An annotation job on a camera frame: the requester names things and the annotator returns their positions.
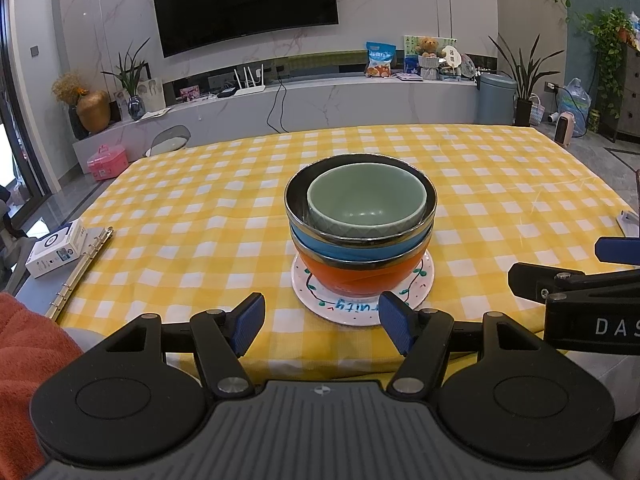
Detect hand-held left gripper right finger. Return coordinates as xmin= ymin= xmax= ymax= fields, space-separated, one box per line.
xmin=378 ymin=291 xmax=543 ymax=396

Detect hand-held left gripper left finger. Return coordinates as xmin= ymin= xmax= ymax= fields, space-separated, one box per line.
xmin=97 ymin=292 xmax=266 ymax=396

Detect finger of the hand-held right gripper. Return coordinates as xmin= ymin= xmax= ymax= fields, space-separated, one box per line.
xmin=507 ymin=262 xmax=588 ymax=306
xmin=595 ymin=236 xmax=640 ymax=263

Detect orange steel bowl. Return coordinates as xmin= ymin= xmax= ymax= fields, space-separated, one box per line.
xmin=292 ymin=240 xmax=432 ymax=298

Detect painted white plate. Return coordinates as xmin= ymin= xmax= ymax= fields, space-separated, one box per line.
xmin=291 ymin=252 xmax=435 ymax=327

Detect blue steel bowl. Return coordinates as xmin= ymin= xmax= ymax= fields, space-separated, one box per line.
xmin=284 ymin=155 xmax=437 ymax=263

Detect green ceramic bowl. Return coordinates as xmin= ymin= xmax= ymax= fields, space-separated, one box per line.
xmin=306 ymin=162 xmax=428 ymax=239

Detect white plastic object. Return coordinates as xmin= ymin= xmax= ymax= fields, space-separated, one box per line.
xmin=616 ymin=210 xmax=640 ymax=236

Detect pink space heater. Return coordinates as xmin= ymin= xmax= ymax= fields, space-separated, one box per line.
xmin=554 ymin=112 xmax=577 ymax=148

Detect yellow checked tablecloth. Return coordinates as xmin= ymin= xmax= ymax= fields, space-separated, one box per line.
xmin=42 ymin=124 xmax=640 ymax=376

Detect blue water jug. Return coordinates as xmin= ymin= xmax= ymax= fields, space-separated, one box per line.
xmin=557 ymin=78 xmax=592 ymax=137

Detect grey drawer cabinet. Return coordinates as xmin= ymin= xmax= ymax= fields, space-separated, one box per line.
xmin=612 ymin=42 xmax=640 ymax=143

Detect potted long-leaf plant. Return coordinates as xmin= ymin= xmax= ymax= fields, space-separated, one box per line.
xmin=489 ymin=34 xmax=566 ymax=127

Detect grey trash can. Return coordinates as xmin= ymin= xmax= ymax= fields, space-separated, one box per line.
xmin=475 ymin=72 xmax=517 ymax=126

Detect leafy green plant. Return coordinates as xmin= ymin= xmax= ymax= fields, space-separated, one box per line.
xmin=580 ymin=7 xmax=636 ymax=121

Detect white cardboard box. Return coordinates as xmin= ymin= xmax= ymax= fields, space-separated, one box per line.
xmin=25 ymin=218 xmax=87 ymax=279

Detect pink carry case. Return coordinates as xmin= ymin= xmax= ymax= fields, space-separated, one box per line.
xmin=87 ymin=145 xmax=128 ymax=181

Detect orange knit clothing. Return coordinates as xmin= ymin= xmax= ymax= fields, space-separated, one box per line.
xmin=0 ymin=292 xmax=83 ymax=468

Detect grey television console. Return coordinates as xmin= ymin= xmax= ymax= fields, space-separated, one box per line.
xmin=72 ymin=77 xmax=481 ymax=173

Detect white router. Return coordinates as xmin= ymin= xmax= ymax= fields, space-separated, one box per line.
xmin=235 ymin=65 xmax=267 ymax=97

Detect plant in blue vase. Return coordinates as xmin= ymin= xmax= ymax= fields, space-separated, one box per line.
xmin=101 ymin=37 xmax=152 ymax=122

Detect grey office chair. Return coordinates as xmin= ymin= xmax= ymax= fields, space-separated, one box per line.
xmin=0 ymin=185 xmax=31 ymax=296

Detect white picture card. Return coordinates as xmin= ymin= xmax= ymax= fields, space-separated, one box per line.
xmin=137 ymin=77 xmax=165 ymax=113

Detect green picture board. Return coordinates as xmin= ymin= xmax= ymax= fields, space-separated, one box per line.
xmin=403 ymin=35 xmax=457 ymax=73

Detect gold vase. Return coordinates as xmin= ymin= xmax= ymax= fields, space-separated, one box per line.
xmin=76 ymin=90 xmax=111 ymax=134

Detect blue snack bag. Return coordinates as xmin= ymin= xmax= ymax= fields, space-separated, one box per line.
xmin=365 ymin=41 xmax=397 ymax=79

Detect dried flowers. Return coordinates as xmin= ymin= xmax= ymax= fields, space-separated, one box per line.
xmin=51 ymin=72 xmax=91 ymax=106

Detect black television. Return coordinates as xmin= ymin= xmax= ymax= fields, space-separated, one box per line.
xmin=150 ymin=0 xmax=340 ymax=59

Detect ring binder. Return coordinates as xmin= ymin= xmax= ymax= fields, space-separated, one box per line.
xmin=44 ymin=227 xmax=115 ymax=320

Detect black cable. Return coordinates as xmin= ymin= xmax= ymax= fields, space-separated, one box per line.
xmin=266 ymin=80 xmax=291 ymax=134

